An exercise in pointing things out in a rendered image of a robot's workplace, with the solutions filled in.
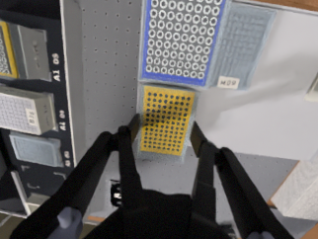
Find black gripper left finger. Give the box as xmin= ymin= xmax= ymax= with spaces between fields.
xmin=9 ymin=113 xmax=155 ymax=239

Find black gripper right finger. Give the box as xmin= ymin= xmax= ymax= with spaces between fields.
xmin=186 ymin=121 xmax=295 ymax=239

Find black flat nest plate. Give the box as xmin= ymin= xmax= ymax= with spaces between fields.
xmin=110 ymin=180 xmax=120 ymax=207

